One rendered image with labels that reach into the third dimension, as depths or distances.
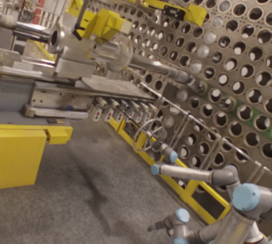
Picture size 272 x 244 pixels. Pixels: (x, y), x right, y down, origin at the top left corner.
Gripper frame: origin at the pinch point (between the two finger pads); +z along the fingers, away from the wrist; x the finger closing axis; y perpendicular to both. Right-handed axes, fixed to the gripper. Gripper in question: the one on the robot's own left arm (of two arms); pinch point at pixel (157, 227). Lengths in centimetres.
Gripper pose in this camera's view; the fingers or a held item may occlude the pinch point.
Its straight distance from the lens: 173.1
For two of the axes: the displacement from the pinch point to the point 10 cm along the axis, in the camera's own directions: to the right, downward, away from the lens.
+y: -2.3, -7.5, 6.2
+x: -8.7, -1.1, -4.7
